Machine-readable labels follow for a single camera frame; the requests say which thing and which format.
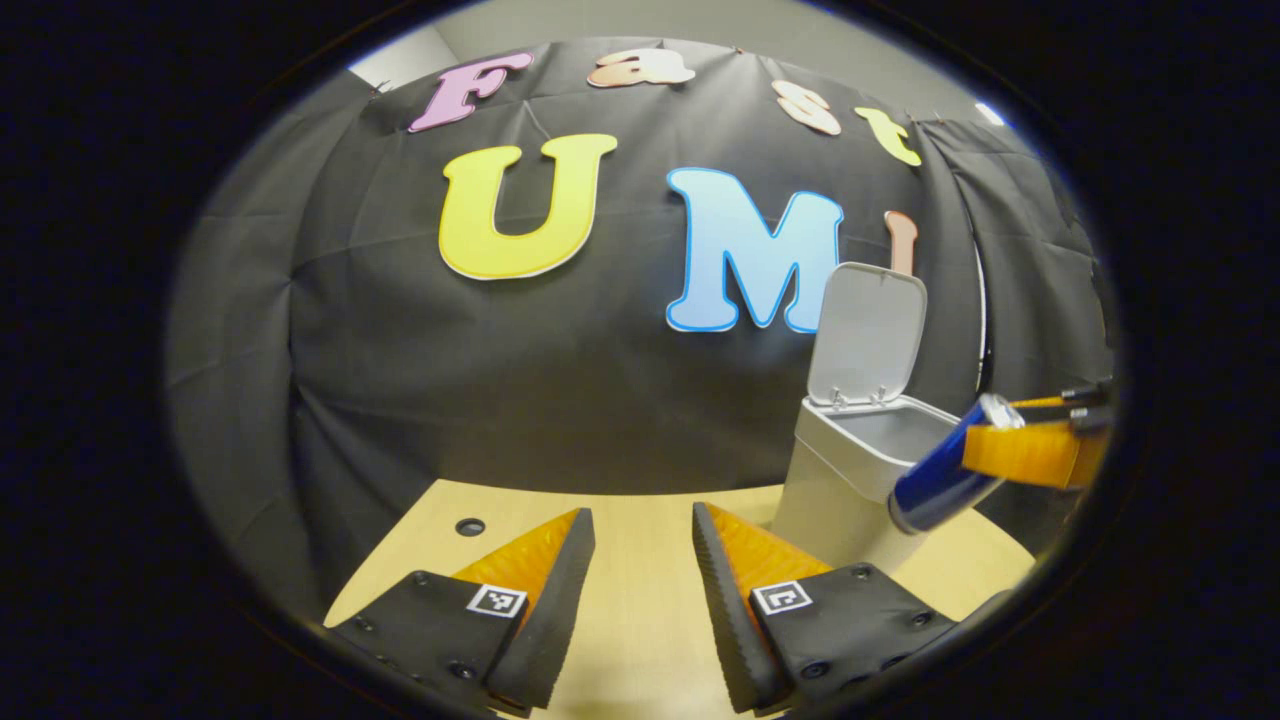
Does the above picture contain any black backdrop cloth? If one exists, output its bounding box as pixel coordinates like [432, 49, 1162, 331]
[165, 40, 1116, 621]

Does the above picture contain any blue pop can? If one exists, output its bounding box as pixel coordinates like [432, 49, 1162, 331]
[887, 393, 1027, 535]

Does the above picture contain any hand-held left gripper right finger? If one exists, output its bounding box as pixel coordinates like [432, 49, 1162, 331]
[691, 502, 959, 716]

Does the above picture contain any wooden desktop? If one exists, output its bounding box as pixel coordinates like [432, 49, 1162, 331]
[322, 478, 1036, 720]

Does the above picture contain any white desktop garbage bin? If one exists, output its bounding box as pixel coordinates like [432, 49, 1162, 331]
[770, 261, 986, 576]

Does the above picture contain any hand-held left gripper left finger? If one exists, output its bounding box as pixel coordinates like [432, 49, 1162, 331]
[330, 507, 596, 717]

